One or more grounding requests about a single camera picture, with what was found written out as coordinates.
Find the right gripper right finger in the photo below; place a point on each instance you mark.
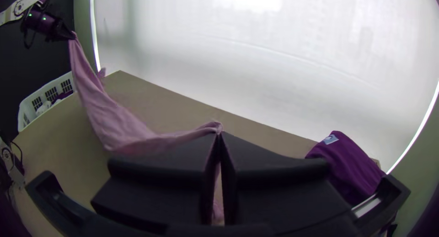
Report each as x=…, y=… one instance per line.
x=274, y=189

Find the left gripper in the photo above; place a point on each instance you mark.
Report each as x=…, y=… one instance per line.
x=56, y=29

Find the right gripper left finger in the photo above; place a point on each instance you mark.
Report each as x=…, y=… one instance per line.
x=164, y=182

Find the pink t-shirt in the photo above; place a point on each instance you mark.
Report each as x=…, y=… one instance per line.
x=109, y=122

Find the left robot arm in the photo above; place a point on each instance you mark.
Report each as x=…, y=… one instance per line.
x=24, y=7

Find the heap of clothes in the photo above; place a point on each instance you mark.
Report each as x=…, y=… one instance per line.
x=56, y=98

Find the white laundry basket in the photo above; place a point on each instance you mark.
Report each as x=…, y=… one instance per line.
x=37, y=99

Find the pile of folded clothes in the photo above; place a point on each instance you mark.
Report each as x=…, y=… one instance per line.
x=346, y=165

